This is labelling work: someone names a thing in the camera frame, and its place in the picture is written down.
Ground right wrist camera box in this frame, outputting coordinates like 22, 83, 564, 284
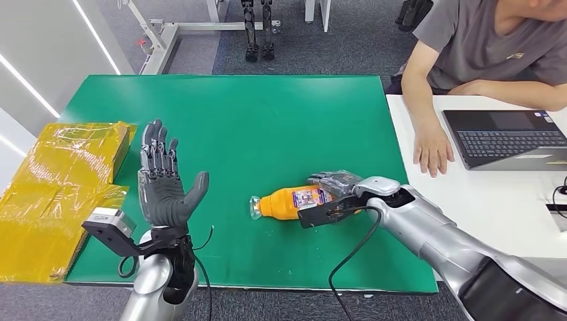
298, 195, 370, 229

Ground black robot leg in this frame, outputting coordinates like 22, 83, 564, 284
260, 0, 277, 62
241, 0, 261, 64

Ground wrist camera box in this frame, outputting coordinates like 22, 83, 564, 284
82, 207, 138, 258
298, 195, 370, 229

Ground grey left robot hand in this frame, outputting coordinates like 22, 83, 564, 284
137, 118, 211, 229

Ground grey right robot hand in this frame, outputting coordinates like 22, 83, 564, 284
306, 169, 403, 199

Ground white metal stand frame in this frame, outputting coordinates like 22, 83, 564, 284
117, 0, 282, 76

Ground orange plastic bottle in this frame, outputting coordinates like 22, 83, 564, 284
249, 186, 362, 221

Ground green table mat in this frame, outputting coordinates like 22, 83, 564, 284
58, 74, 439, 294

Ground white desk device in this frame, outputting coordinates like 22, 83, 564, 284
546, 203, 567, 233

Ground white light strip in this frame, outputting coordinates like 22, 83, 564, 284
0, 53, 61, 119
0, 134, 28, 158

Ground yellow wrapped cardboard box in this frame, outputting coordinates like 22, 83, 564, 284
0, 120, 138, 284

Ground dark grey laptop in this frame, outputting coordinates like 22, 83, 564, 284
442, 109, 567, 172

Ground person's right hand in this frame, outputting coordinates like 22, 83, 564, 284
413, 123, 456, 179

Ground person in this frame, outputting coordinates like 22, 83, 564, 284
384, 0, 567, 178

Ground black shoes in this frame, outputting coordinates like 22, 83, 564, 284
395, 0, 434, 33

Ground black desk cable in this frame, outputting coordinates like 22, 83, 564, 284
551, 176, 567, 220

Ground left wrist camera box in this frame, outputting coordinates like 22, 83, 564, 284
82, 207, 138, 258

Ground white desk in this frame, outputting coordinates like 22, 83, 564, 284
386, 94, 567, 284

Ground white table legs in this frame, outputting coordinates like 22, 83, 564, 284
304, 0, 332, 33

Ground person's left hand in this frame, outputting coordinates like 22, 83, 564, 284
448, 81, 485, 96

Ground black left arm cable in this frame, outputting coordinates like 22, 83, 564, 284
193, 225, 216, 321

